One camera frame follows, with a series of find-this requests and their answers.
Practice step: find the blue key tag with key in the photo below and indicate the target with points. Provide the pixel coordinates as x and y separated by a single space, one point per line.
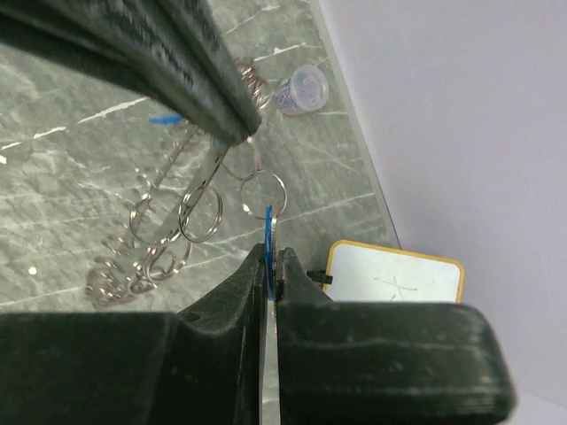
270 386

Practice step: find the whiteboard with yellow frame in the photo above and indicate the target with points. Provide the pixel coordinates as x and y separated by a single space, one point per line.
363 272

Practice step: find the metal disc keyring holder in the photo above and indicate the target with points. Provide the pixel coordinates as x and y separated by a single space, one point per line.
138 266

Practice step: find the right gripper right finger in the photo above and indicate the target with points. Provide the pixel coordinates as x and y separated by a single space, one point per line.
384 363

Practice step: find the clear jar of paperclips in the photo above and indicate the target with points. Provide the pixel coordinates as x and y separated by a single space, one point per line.
305 91

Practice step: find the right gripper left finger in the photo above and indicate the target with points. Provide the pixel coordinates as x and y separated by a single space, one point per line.
203 365

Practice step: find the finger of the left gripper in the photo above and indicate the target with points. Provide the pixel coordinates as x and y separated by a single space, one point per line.
222 91
130 44

